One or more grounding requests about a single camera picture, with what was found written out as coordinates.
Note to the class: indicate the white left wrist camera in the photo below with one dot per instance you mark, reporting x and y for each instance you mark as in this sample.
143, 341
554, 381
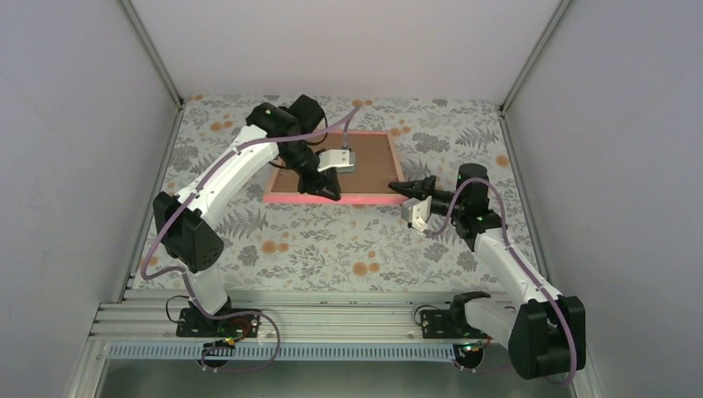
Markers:
343, 160

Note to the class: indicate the brown cardboard backing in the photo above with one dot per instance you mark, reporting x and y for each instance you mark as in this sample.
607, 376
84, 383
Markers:
362, 165

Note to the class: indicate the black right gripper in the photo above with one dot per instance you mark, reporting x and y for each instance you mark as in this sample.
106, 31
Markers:
418, 190

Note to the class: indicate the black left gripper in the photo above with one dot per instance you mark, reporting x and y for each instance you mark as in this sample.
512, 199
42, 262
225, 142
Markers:
328, 180

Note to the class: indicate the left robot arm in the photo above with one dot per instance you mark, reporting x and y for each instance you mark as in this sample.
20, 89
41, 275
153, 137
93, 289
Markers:
186, 221

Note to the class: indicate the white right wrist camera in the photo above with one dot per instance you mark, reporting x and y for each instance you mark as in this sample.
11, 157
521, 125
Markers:
415, 213

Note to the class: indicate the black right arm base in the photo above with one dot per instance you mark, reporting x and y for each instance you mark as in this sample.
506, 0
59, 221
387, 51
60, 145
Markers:
444, 324

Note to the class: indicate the grey slotted cable duct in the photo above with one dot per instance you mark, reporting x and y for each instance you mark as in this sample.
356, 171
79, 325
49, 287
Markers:
260, 352

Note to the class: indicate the pink wooden picture frame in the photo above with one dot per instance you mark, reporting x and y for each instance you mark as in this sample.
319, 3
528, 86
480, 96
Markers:
329, 199

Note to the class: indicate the aluminium rail platform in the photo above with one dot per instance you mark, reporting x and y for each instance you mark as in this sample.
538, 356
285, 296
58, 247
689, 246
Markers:
145, 315

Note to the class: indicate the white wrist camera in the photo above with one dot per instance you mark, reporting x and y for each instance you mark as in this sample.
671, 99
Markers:
343, 160
415, 213

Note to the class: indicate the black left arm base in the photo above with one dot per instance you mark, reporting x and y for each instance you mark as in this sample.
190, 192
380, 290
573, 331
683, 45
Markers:
192, 323

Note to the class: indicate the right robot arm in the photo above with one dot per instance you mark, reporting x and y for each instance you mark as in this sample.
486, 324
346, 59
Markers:
542, 330

